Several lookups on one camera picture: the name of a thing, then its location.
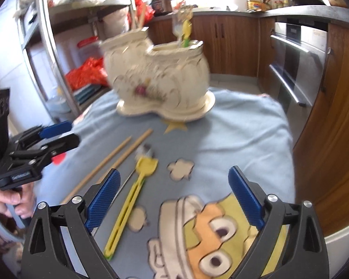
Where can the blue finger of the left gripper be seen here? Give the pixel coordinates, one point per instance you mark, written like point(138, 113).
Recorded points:
point(55, 130)
point(63, 144)

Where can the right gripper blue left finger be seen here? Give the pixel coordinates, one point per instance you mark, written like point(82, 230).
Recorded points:
point(99, 198)

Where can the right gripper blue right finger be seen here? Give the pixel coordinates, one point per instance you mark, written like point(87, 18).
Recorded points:
point(251, 206)

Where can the yellow tulip slotted utensil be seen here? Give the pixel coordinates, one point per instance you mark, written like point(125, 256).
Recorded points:
point(145, 167)

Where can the silver flower-handled spoon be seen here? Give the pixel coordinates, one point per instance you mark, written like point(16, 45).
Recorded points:
point(142, 150)

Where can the yellow green tulip utensil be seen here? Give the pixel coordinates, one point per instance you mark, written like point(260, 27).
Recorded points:
point(186, 29)

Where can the gold metal fork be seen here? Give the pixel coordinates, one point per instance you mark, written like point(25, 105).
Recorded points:
point(184, 12)

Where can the wooden kitchen cabinets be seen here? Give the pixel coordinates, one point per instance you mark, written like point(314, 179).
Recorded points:
point(240, 46)

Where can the grey kitchen countertop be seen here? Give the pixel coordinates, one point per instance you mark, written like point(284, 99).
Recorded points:
point(330, 14)

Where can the person's left hand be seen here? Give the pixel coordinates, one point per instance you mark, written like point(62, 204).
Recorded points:
point(23, 201)

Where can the light blue cartoon tablecloth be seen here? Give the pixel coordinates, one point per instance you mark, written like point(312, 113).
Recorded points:
point(186, 222)

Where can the red plastic bag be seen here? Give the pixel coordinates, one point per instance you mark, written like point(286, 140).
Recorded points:
point(92, 71)

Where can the cream floral ceramic utensil holder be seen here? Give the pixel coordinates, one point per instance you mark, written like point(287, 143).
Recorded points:
point(168, 80)

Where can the stainless steel oven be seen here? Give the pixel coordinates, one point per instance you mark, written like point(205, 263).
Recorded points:
point(300, 52)

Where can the brown clay pot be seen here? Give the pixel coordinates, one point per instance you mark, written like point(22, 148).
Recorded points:
point(161, 7)

